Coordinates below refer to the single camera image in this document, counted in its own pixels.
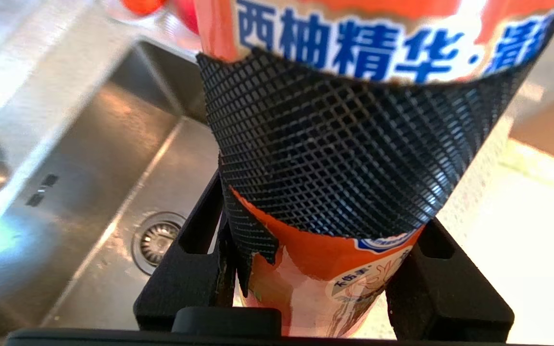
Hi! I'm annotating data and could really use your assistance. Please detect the stainless steel sink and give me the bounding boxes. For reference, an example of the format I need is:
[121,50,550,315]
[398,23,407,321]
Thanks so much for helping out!
[0,38,239,332]

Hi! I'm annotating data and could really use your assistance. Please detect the metal drain strainer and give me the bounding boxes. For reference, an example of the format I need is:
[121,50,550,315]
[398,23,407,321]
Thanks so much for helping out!
[132,211,189,275]

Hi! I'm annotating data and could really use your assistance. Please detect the red toy apple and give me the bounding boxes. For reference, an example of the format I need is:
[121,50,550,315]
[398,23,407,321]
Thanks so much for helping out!
[174,0,200,34]

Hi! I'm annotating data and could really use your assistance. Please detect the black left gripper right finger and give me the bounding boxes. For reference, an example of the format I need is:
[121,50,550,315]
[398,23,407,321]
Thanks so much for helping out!
[385,219,516,342]

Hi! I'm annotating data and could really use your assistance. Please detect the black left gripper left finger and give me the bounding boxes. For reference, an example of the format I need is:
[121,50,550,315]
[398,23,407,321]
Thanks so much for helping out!
[134,168,235,332]

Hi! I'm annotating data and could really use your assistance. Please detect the orange dish soap bottle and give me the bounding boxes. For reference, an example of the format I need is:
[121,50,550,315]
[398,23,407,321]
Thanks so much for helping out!
[193,0,554,337]

